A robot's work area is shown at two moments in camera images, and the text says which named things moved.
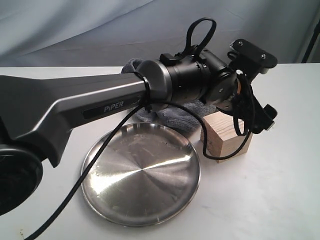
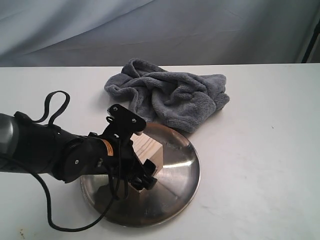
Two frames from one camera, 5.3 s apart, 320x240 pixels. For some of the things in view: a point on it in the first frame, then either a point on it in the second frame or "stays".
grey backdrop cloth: x=104 y=33 stays
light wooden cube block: x=223 y=139 -> x=147 y=148
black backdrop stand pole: x=312 y=42 stays
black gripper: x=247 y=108 -> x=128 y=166
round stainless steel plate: x=146 y=175 stays
